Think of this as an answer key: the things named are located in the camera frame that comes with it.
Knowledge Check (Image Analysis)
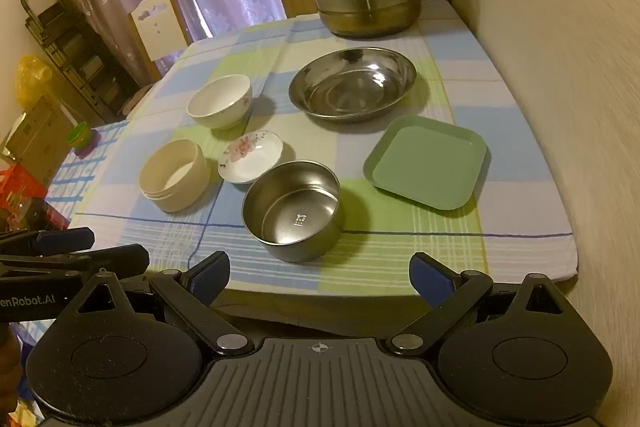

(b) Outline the cardboard box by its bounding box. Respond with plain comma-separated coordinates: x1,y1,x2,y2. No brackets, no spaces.
2,97,77,188

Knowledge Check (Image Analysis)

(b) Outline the white ceramic bowl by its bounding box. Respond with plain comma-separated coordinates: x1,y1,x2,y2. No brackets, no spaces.
186,74,253,130

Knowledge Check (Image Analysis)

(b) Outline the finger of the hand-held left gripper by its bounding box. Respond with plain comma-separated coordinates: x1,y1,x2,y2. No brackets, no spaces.
0,228,96,256
0,244,151,279

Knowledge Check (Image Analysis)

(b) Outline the yellow plastic bag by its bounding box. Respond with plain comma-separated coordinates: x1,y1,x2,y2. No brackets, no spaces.
14,53,57,108

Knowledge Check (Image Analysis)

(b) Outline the blue white checked cloth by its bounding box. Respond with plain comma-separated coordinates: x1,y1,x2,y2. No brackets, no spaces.
47,119,128,204

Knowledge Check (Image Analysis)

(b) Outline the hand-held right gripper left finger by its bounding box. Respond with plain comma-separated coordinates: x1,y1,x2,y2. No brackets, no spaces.
75,251,252,356

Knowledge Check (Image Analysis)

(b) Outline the stainless steel bowl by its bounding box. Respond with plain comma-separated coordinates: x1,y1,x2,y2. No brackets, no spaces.
242,160,344,263

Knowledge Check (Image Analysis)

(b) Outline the person's left hand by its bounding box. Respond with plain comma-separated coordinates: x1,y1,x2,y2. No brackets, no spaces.
0,329,24,408

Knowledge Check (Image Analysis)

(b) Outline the red plastic crate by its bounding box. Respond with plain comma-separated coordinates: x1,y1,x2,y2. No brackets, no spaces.
0,164,49,219

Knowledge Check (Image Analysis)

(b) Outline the green square plate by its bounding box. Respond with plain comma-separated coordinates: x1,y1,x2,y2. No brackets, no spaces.
363,115,488,212

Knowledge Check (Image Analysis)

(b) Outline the round stainless steel plate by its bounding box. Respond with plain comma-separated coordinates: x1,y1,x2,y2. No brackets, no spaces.
288,48,417,124

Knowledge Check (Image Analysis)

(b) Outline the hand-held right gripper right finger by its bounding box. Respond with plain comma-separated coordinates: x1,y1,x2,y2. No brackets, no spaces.
385,252,562,356

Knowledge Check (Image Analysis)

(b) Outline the small floral dish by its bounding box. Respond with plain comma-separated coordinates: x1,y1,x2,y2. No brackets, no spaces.
217,131,284,184

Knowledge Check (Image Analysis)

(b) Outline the black metal rack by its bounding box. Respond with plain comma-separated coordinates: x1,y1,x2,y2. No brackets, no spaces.
20,0,145,124

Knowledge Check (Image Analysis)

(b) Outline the green plastic cup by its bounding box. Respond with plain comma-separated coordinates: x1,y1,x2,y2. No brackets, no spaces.
67,122,99,158

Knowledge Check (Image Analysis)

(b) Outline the white wooden chair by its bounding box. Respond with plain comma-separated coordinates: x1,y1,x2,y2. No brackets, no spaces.
129,0,194,74

